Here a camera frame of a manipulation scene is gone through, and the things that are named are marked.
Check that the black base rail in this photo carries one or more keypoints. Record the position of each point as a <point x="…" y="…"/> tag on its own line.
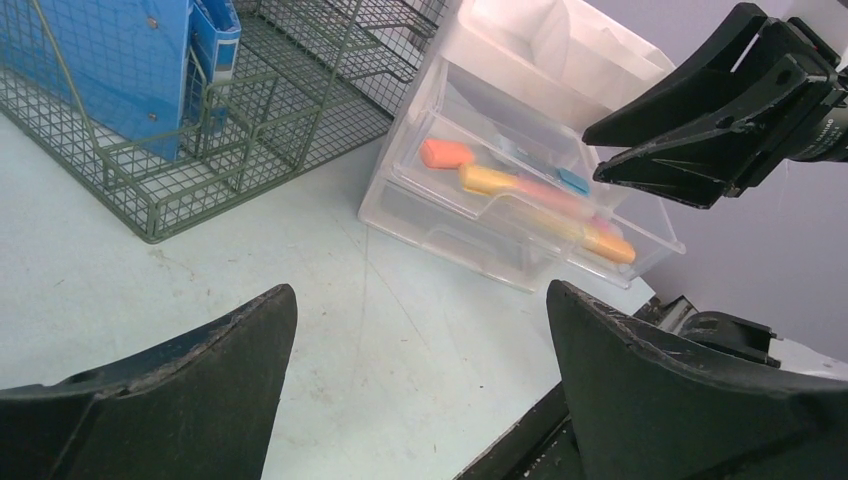
<point x="540" y="445"/>

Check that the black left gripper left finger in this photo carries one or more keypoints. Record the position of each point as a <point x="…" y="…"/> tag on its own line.
<point x="201" y="405"/>

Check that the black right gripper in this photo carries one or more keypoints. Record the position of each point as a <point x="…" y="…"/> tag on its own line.
<point x="705" y="132"/>

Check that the pink highlighter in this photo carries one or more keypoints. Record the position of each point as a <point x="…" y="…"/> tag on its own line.
<point x="605" y="225"/>

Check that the orange highlighter with yellow cap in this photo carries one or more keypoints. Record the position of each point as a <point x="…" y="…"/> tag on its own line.
<point x="486" y="181"/>

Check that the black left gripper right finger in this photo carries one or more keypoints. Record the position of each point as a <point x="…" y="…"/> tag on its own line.
<point x="648" y="404"/>

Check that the blue highlighter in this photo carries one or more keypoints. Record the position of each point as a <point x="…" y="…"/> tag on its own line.
<point x="562" y="175"/>

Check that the blue folder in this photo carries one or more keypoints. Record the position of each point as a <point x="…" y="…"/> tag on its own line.
<point x="214" y="36"/>
<point x="124" y="62"/>

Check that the white plastic drawer organizer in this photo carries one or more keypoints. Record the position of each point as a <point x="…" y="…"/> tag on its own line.
<point x="539" y="73"/>

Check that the green wire mesh organizer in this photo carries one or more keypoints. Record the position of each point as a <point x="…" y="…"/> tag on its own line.
<point x="313" y="80"/>

